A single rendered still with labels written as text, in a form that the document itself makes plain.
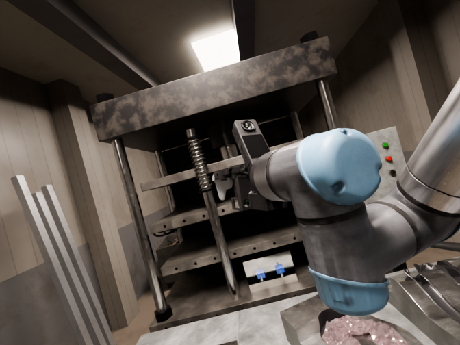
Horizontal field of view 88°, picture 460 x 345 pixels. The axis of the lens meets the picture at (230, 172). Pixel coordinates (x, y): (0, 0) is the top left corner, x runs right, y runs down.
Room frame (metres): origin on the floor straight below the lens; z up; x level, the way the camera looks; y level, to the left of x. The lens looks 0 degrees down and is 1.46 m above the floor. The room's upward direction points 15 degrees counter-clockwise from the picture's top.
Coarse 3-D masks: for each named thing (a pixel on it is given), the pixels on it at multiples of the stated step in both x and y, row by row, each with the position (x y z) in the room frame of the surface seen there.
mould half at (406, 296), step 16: (416, 272) 0.99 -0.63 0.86; (432, 272) 0.84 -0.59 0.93; (400, 288) 0.83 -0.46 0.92; (416, 288) 0.80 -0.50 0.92; (448, 288) 0.77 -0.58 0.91; (400, 304) 0.86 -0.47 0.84; (416, 304) 0.76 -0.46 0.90; (432, 304) 0.75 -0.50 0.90; (416, 320) 0.79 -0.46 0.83; (432, 320) 0.70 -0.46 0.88; (448, 320) 0.69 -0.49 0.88; (432, 336) 0.73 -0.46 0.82; (448, 336) 0.65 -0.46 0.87
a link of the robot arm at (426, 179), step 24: (456, 96) 0.22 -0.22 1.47; (456, 120) 0.22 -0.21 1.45; (432, 144) 0.24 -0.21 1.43; (456, 144) 0.22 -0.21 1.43; (408, 168) 0.28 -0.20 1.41; (432, 168) 0.25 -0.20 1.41; (456, 168) 0.23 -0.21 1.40; (408, 192) 0.28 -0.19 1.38; (432, 192) 0.25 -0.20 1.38; (456, 192) 0.24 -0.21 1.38; (408, 216) 0.27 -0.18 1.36; (432, 216) 0.27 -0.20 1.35; (456, 216) 0.26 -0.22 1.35; (432, 240) 0.28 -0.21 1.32
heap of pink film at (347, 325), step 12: (336, 324) 0.77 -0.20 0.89; (348, 324) 0.76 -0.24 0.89; (360, 324) 0.74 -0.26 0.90; (372, 324) 0.71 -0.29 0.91; (384, 324) 0.68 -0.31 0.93; (324, 336) 0.75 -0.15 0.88; (336, 336) 0.73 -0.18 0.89; (348, 336) 0.72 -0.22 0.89; (372, 336) 0.68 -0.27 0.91; (384, 336) 0.66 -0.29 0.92; (396, 336) 0.65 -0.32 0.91
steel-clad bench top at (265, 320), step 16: (400, 272) 1.12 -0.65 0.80; (272, 304) 1.14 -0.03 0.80; (288, 304) 1.11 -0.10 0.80; (208, 320) 1.15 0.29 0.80; (224, 320) 1.12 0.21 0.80; (240, 320) 1.09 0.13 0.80; (256, 320) 1.06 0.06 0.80; (272, 320) 1.03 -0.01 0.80; (400, 320) 0.84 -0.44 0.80; (144, 336) 1.17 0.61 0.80; (160, 336) 1.13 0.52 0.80; (176, 336) 1.10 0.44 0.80; (192, 336) 1.07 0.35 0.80; (208, 336) 1.04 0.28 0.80; (224, 336) 1.01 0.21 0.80; (240, 336) 0.98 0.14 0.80; (256, 336) 0.96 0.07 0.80; (272, 336) 0.93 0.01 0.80; (416, 336) 0.76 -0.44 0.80
